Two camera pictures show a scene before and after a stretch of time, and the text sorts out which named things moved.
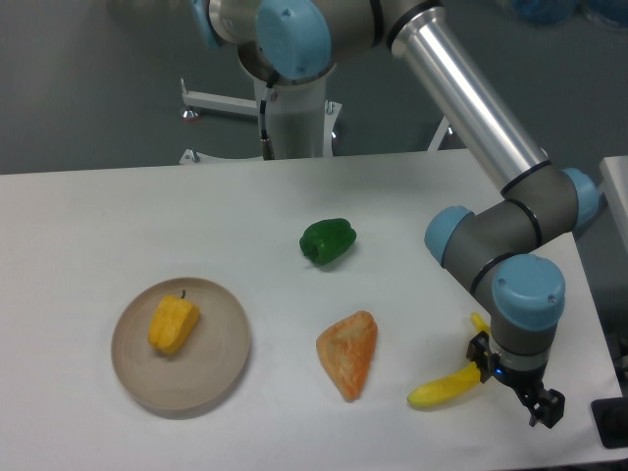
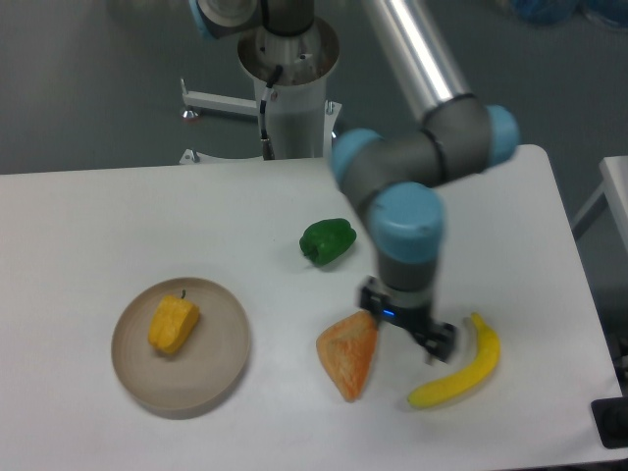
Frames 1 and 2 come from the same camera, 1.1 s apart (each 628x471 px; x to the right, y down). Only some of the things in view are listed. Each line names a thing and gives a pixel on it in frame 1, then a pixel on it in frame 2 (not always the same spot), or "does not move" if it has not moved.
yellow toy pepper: (172, 323) does not move
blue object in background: (556, 13) does not move
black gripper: (547, 405) → (439, 339)
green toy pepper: (325, 241) does not move
